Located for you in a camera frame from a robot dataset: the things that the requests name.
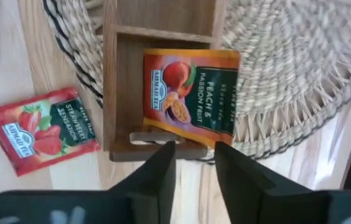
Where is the round woven placemat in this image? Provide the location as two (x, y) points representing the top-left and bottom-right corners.
(42, 0), (351, 161)

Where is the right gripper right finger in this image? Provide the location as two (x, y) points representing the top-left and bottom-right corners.
(215, 141), (351, 224)

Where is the wooden tea box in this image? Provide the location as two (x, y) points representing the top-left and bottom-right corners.
(102, 0), (226, 162)

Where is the red strawberry tea bag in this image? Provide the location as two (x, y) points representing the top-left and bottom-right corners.
(0, 86), (101, 177)

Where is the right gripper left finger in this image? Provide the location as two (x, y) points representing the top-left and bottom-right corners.
(0, 141), (176, 224)

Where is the orange peach tea bag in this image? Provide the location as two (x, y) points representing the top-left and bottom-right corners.
(143, 48), (241, 149)

